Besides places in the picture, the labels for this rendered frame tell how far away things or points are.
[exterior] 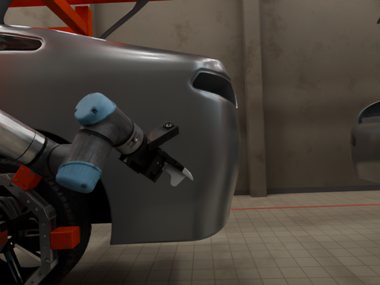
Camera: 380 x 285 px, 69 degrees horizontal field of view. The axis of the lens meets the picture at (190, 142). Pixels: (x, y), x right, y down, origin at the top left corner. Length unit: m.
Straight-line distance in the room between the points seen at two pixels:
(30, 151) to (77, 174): 0.13
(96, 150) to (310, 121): 5.97
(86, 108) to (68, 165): 0.11
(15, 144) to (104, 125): 0.17
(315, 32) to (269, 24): 0.97
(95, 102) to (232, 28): 5.92
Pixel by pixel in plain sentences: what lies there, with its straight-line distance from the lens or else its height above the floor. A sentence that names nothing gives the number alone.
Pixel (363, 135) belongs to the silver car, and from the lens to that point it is 2.89.
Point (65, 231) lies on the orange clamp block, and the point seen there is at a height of 0.88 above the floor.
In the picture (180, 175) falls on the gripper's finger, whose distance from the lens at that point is 0.75.
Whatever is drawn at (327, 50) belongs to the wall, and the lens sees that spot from 6.75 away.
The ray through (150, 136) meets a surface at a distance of 0.71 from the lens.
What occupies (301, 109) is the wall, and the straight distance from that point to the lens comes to 6.33.
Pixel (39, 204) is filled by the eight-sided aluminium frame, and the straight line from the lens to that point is 1.27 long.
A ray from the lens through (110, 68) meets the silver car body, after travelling 1.40.
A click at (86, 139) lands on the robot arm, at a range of 0.57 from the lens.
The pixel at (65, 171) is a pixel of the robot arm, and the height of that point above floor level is 1.18.
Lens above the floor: 1.23
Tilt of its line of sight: 1 degrees down
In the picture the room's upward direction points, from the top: 3 degrees counter-clockwise
